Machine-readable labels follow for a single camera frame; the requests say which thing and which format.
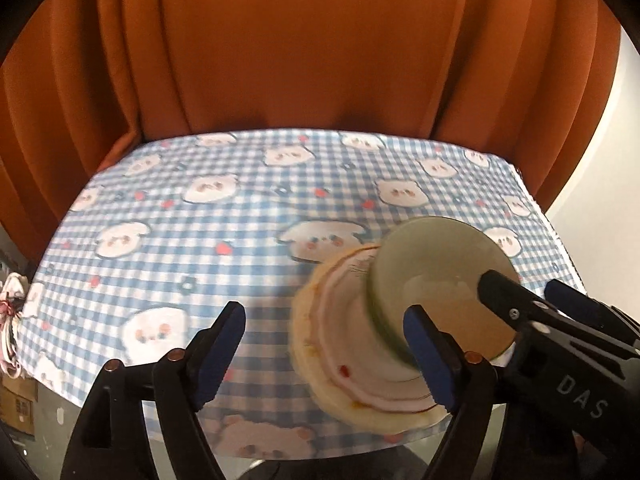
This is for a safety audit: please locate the cardboard box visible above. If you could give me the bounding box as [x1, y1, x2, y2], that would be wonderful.
[0, 375, 39, 436]

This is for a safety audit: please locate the small red floral plate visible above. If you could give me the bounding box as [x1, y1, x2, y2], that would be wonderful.
[307, 245, 448, 416]

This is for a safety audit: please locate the rust orange curtain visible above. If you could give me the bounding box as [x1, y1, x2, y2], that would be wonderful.
[0, 0, 626, 271]

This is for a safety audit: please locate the blue checked bear tablecloth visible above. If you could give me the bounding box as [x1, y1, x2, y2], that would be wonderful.
[20, 129, 586, 461]

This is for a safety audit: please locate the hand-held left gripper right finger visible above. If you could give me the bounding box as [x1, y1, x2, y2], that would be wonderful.
[404, 305, 521, 480]

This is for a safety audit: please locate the large yellow floral plate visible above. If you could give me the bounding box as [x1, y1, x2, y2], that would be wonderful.
[289, 242, 451, 436]

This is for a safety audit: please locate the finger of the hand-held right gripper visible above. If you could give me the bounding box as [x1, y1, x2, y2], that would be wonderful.
[544, 280, 640, 346]
[477, 270, 556, 334]

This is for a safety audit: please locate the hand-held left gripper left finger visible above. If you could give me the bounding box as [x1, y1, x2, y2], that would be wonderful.
[60, 302, 246, 480]

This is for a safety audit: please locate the pile of pink white clothes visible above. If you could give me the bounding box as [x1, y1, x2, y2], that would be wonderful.
[0, 272, 27, 378]

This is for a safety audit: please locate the blue floral ceramic bowl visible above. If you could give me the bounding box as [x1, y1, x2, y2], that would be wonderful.
[366, 216, 521, 363]

